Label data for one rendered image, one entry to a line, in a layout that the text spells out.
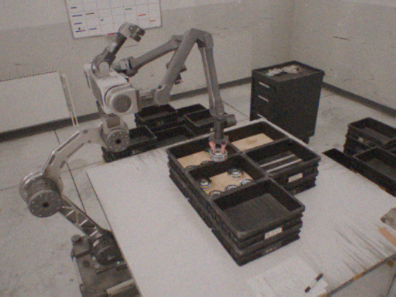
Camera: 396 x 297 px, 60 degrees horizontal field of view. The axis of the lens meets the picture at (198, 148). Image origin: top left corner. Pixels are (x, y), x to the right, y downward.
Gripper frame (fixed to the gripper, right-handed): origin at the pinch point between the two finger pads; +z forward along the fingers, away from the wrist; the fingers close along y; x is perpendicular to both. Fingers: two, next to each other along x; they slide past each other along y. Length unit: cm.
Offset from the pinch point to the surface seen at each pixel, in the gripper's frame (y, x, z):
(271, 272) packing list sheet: -41, 46, 34
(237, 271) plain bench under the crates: -25, 51, 35
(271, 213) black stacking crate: -35.5, 18.4, 21.5
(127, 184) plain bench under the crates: 62, 2, 37
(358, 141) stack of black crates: -93, -139, 53
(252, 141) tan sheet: -11, -54, 21
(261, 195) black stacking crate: -27.9, 5.2, 21.5
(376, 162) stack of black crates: -105, -105, 52
